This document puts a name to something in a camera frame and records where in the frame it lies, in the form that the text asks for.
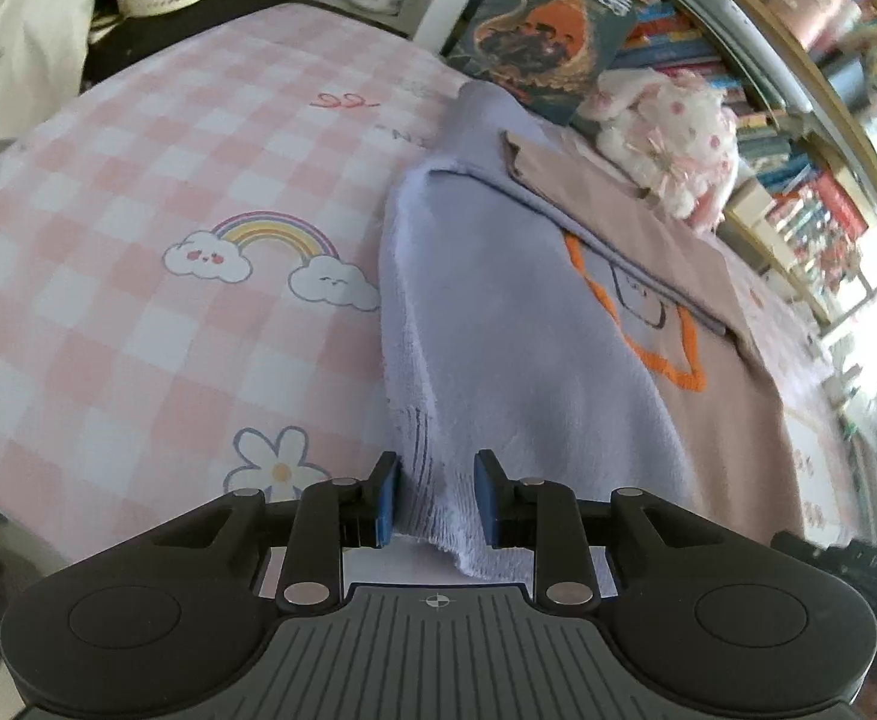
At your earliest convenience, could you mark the pink checked cartoon tablecloth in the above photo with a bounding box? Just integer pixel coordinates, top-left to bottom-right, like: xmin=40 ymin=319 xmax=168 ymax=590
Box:
xmin=0 ymin=5 xmax=861 ymax=559

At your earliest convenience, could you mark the row of colourful shelf books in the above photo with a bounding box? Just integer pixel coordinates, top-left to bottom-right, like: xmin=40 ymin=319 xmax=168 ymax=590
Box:
xmin=612 ymin=0 xmax=870 ymax=325

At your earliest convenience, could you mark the pink white plush bunny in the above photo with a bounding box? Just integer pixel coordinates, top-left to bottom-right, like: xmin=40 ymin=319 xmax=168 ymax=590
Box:
xmin=580 ymin=68 xmax=740 ymax=232

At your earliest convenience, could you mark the pink and lilac sweater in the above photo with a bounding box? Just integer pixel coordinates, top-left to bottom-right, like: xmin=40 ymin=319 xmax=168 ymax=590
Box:
xmin=379 ymin=82 xmax=803 ymax=582

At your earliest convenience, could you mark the Harry Potter book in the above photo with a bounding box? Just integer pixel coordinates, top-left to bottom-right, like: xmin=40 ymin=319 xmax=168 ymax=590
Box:
xmin=445 ymin=0 xmax=648 ymax=125

